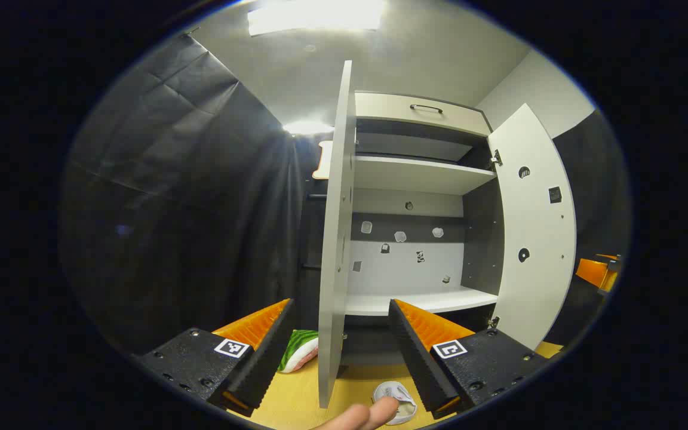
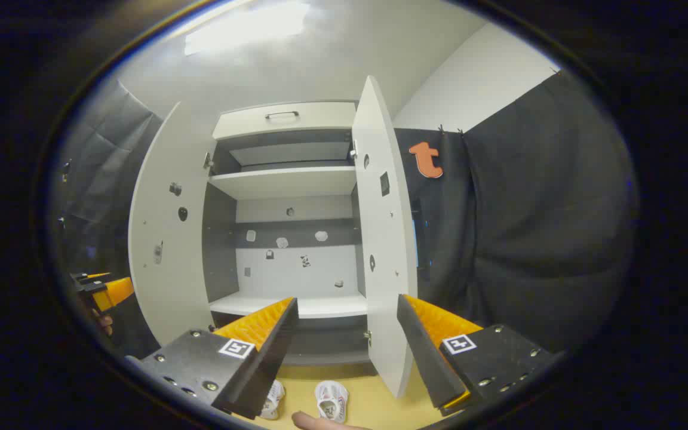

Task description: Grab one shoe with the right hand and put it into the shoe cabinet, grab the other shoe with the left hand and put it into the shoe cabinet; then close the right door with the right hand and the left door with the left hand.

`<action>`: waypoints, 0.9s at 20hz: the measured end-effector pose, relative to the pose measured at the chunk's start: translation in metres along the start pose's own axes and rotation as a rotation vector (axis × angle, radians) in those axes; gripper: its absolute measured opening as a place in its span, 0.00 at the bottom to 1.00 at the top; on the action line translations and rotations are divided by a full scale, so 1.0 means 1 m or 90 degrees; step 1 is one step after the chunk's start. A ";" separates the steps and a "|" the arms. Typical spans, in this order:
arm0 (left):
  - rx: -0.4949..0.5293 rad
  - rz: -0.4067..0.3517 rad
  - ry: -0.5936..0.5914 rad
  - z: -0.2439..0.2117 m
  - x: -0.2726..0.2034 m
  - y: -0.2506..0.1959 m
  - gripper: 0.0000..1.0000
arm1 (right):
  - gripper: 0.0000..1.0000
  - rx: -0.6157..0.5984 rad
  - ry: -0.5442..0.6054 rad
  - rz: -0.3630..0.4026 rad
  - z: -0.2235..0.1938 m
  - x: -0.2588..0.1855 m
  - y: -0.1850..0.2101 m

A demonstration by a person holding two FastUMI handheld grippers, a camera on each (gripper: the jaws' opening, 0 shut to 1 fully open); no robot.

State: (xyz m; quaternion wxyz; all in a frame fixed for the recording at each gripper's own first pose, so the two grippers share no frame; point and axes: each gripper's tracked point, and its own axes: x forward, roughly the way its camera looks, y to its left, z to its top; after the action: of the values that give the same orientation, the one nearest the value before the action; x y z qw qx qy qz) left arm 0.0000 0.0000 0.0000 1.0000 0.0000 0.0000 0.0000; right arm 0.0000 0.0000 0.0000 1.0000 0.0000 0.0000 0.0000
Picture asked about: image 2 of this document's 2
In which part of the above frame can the white cabinet drawer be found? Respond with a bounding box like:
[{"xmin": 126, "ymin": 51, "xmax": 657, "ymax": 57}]
[{"xmin": 213, "ymin": 102, "xmax": 357, "ymax": 141}]

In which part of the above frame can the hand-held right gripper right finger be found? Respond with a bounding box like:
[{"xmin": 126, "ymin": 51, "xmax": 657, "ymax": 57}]
[{"xmin": 397, "ymin": 294, "xmax": 563, "ymax": 417}]

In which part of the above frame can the white shoe cabinet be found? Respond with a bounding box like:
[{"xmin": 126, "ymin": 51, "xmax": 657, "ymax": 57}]
[{"xmin": 202, "ymin": 100, "xmax": 374, "ymax": 366}]

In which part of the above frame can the ceiling light panel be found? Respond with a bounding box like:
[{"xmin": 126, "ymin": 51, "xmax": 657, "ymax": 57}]
[{"xmin": 184, "ymin": 0, "xmax": 312, "ymax": 56}]

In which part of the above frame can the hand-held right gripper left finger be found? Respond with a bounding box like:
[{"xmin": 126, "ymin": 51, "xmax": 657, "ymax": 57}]
[{"xmin": 126, "ymin": 297, "xmax": 299, "ymax": 420}]

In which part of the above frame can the white canvas shoe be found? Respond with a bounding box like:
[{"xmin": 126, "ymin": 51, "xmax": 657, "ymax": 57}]
[
  {"xmin": 315, "ymin": 380, "xmax": 349, "ymax": 423},
  {"xmin": 260, "ymin": 380, "xmax": 286, "ymax": 420}
]

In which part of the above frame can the white shoe cabinet door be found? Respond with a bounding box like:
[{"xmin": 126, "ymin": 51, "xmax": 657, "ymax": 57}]
[
  {"xmin": 352, "ymin": 75, "xmax": 419, "ymax": 399},
  {"xmin": 128, "ymin": 102, "xmax": 216, "ymax": 347}
]

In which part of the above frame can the black backdrop cloth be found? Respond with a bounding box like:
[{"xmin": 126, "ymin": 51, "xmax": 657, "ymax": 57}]
[
  {"xmin": 393, "ymin": 69, "xmax": 640, "ymax": 356},
  {"xmin": 51, "ymin": 81, "xmax": 162, "ymax": 359}
]

